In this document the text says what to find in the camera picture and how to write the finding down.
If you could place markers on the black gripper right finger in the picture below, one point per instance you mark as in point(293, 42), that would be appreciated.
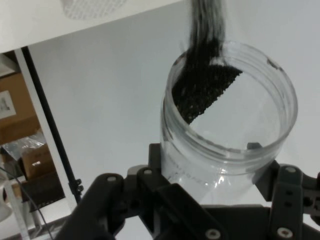
point(287, 195)

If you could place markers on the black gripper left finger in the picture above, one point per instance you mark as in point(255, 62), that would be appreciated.
point(172, 197)

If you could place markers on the clear plastic jar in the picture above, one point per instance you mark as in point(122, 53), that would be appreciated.
point(170, 140)

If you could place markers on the black seeds batch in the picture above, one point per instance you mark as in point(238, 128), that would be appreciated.
point(200, 95)

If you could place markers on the black tripod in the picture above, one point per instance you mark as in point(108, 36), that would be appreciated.
point(57, 140)

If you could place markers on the small cardboard box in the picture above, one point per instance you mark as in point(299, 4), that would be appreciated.
point(37, 160)

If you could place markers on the clear plastic bag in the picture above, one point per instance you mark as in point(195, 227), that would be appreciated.
point(22, 145)

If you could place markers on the large cardboard box white label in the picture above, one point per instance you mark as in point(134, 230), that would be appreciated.
point(15, 120)

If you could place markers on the brown-filled jar patterned white lid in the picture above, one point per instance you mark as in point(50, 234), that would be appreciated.
point(92, 8)

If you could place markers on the white metal shelf frame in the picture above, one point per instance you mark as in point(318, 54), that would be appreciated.
point(33, 100)

